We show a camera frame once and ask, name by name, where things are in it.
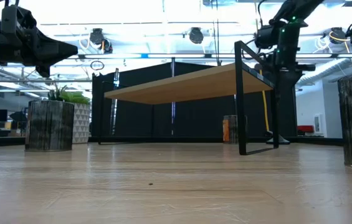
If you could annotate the red seat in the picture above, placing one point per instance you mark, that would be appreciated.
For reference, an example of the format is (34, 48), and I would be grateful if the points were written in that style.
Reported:
(305, 129)

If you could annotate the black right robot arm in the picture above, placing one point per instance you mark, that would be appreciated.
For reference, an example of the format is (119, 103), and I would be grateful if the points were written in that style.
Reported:
(300, 9)

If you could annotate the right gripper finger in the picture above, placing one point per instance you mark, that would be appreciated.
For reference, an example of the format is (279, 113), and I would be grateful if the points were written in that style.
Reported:
(284, 87)

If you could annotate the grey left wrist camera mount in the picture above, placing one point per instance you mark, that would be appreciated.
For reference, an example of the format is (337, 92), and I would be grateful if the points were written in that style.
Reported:
(9, 18)

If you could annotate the long ceiling light bar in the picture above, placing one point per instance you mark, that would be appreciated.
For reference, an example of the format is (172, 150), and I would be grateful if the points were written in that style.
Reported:
(116, 56)

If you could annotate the white wall box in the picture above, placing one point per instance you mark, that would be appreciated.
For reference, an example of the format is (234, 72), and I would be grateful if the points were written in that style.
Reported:
(318, 124)

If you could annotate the black table border rail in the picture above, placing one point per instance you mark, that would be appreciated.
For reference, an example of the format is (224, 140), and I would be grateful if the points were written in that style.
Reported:
(1, 141)

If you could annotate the wooden shelf black metal frame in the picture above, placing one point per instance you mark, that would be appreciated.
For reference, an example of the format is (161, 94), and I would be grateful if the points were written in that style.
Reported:
(188, 85)

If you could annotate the black partition screen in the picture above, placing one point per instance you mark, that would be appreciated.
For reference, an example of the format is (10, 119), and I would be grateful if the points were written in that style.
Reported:
(194, 118)

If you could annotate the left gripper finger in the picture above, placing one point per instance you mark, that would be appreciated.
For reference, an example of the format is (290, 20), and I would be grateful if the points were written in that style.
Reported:
(54, 51)
(43, 71)

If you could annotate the silver metal pole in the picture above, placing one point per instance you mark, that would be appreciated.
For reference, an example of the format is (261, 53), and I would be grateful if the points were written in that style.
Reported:
(114, 105)
(173, 118)

